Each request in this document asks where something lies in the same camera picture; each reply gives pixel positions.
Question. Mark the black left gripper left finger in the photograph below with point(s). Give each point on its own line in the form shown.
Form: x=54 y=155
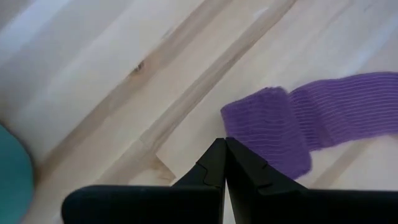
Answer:
x=155 y=205

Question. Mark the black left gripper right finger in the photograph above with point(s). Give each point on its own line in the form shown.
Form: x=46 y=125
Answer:
x=295 y=208

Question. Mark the purple bandage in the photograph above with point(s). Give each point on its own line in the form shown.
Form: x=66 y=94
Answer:
x=270 y=127

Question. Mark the teal green bandage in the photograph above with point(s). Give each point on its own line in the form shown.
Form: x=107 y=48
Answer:
x=14 y=180

